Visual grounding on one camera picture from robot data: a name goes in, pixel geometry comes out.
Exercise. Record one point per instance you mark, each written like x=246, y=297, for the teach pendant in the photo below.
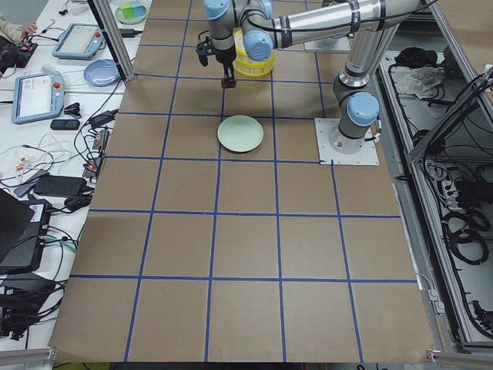
x=38, y=97
x=79, y=41

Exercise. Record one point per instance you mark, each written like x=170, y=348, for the green bowl with sponges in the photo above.
x=131, y=13

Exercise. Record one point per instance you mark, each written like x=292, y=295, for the aluminium frame post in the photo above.
x=107, y=24

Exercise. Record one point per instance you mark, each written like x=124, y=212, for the brown bun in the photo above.
x=226, y=84

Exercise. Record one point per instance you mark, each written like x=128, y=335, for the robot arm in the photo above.
x=370, y=23

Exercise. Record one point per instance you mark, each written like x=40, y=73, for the mint green plate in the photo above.
x=240, y=134

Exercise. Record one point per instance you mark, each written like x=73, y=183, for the black power adapter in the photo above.
x=130, y=33

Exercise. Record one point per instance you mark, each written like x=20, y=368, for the white cloth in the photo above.
x=422, y=82

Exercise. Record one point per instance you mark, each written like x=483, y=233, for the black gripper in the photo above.
x=223, y=57

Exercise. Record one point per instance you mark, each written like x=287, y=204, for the black laptop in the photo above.
x=23, y=225

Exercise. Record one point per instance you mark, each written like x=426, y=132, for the far teach pendant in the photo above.
x=79, y=41

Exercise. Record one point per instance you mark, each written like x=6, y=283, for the near teach pendant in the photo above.
x=38, y=97

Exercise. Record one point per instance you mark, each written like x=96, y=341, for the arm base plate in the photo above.
x=332, y=45
x=336, y=149

